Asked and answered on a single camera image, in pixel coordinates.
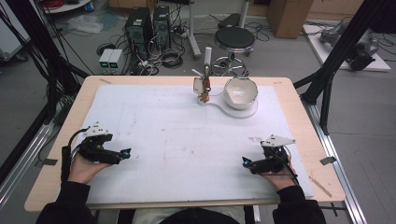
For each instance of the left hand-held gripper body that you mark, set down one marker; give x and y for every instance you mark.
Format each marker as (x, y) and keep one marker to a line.
(96, 152)

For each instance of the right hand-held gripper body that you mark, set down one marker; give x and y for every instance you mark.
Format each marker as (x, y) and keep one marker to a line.
(271, 163)

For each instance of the white key stand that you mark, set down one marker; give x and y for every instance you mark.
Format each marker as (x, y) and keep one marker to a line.
(233, 112)

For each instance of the person's right hand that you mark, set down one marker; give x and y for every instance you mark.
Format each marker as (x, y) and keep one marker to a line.
(280, 180)

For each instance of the person's left hand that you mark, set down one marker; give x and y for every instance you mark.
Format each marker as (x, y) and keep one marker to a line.
(82, 171)

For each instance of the grey tape piece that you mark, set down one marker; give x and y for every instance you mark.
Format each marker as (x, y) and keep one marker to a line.
(49, 162)
(328, 160)

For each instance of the beige tape strip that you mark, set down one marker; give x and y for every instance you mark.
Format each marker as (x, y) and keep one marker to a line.
(105, 81)

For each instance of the white table mat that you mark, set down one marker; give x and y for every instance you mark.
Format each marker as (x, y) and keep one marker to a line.
(186, 168)

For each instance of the white eggshell-shaped bowl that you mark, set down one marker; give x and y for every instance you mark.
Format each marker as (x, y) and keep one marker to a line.
(240, 93)

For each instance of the white power supply unit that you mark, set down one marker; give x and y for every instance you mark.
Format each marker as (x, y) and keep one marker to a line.
(105, 59)
(115, 60)

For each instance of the black tape cross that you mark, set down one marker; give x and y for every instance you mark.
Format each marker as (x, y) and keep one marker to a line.
(334, 207)

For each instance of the person's torso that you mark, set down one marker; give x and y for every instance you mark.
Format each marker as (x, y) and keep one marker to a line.
(186, 217)

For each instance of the large black computer tower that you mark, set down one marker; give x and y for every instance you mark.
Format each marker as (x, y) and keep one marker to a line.
(138, 31)

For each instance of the white floor board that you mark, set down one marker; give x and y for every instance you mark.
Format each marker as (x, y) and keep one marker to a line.
(317, 46)

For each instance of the clear plastic bag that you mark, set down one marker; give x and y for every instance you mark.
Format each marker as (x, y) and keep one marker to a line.
(85, 24)

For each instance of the black round stool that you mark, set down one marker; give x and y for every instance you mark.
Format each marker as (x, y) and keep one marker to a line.
(235, 37)

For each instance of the slim black computer tower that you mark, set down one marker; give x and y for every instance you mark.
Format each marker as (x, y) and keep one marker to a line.
(162, 25)

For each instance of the black robot device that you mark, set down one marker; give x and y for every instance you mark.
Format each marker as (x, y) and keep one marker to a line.
(361, 60)

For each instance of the grey robot device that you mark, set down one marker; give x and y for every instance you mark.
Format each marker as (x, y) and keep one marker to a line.
(331, 34)

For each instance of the cardboard box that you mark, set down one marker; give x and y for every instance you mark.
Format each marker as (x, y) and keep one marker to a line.
(289, 17)

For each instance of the white metal stand leg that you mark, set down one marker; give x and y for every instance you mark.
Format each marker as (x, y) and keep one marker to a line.
(193, 34)
(244, 12)

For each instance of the black foot pedal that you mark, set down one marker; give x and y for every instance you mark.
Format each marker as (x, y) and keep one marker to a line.
(229, 20)

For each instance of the round white table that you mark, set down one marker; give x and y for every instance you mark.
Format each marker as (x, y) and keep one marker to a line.
(68, 6)

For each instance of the aluminium rail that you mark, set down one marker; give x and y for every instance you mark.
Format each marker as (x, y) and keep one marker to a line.
(339, 174)
(21, 168)

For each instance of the black metal frame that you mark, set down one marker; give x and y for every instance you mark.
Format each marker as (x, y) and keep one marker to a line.
(49, 62)
(339, 49)

